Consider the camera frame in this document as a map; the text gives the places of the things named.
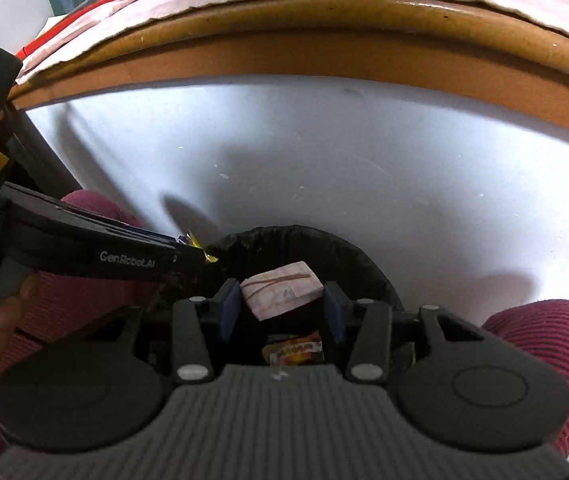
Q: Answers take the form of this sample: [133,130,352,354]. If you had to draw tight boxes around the red yellow snack wrapper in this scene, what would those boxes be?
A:
[263,332,325,367]

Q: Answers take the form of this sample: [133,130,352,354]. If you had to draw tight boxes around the black-bagged trash bin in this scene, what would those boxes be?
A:
[204,225,406,368]

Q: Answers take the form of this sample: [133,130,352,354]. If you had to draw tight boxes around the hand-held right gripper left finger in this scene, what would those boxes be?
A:
[109,278,242,385]

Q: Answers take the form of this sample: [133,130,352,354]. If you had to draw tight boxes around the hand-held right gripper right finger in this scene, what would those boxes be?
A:
[322,281,485,385]

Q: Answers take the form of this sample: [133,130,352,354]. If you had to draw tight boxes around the pink paper packet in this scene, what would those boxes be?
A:
[240,261,324,321]

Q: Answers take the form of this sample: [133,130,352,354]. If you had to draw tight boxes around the person's leg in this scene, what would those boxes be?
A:
[0,190,168,463]
[481,299,569,458]

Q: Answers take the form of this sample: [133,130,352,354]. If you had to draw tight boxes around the person's right leg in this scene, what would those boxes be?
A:
[481,299,569,458]

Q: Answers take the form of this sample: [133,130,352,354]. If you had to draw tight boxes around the gold foil wrapper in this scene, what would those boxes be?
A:
[177,231,219,265]

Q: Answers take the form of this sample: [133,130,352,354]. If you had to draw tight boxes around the wooden bed frame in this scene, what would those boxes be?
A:
[7,0,569,146]

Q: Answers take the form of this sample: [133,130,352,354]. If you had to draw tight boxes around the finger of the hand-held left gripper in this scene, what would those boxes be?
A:
[3,182,191,252]

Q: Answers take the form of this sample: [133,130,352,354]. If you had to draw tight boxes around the person's left leg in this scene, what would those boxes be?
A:
[0,190,168,463]

